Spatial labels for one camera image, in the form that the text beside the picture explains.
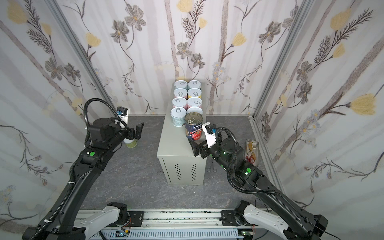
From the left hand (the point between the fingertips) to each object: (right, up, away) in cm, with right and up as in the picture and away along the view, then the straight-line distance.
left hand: (131, 115), depth 69 cm
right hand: (+31, -8, -8) cm, 33 cm away
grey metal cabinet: (+22, -23, -3) cm, 32 cm away
